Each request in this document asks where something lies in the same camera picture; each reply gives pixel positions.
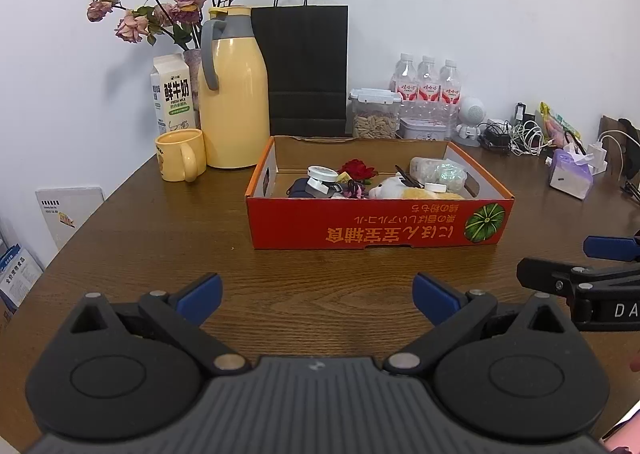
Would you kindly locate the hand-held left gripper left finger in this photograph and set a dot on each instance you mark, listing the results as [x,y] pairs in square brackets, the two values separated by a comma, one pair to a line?
[202,296]

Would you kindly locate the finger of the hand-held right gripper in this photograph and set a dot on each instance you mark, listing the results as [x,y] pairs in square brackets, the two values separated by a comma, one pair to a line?
[607,248]
[545,276]

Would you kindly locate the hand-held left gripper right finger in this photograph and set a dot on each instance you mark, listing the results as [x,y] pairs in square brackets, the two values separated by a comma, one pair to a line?
[435,301]

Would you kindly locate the red cardboard box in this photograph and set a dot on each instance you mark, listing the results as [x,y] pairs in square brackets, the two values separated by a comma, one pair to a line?
[375,231]

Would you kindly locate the small white bottle cap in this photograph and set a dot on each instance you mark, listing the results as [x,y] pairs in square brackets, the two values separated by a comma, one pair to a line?
[436,187]

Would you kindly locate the iridescent plastic bundle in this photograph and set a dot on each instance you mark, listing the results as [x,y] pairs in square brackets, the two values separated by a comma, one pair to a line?
[450,174]

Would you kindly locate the pink and black hair clip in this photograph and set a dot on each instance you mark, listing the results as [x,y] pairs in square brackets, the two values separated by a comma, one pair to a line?
[356,189]

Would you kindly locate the navy blue pouch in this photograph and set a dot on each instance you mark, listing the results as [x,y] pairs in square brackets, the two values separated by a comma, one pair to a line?
[300,188]

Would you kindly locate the red artificial rose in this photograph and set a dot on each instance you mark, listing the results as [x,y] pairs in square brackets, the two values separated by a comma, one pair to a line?
[356,169]

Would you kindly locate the ribbed white jar lid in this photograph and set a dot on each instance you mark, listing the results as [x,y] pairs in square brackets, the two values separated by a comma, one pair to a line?
[321,176]

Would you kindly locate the purple tissue pack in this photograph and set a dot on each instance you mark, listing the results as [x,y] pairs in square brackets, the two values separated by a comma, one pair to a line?
[570,176]

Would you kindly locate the brown paper bag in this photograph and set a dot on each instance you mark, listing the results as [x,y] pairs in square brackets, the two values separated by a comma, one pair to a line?
[625,134]

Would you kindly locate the white and yellow plush toy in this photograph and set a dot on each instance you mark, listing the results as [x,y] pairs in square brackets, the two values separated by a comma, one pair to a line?
[395,191]

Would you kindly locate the yellow green snack packet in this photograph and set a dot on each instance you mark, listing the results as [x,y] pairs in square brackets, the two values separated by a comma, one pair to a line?
[557,124]

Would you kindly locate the yellow mug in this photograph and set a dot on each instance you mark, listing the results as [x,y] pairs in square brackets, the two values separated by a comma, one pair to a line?
[175,154]

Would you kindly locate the white tin box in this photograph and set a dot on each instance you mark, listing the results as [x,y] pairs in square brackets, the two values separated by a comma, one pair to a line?
[422,130]

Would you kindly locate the white robot figurine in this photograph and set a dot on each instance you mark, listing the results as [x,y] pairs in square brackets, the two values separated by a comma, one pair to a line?
[471,114]

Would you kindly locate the clear seed storage container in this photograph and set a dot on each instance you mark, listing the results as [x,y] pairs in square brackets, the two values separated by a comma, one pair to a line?
[375,121]

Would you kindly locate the yellow thermos jug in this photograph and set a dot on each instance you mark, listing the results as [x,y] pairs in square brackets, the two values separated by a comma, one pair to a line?
[235,99]

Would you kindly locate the white milk carton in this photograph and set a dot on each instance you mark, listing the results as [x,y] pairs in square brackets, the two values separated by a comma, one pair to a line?
[172,94]

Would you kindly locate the clear water bottle red label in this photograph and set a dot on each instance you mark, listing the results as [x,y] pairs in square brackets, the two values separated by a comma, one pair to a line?
[450,89]
[428,86]
[404,81]

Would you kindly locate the pink glass vase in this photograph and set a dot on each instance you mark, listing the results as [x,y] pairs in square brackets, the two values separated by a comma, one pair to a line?
[192,79]

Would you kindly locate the black paper bag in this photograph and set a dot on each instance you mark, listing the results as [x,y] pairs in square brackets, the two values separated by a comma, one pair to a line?
[305,64]

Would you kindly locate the white wall charger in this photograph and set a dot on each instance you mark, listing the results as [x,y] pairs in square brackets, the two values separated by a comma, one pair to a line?
[597,154]

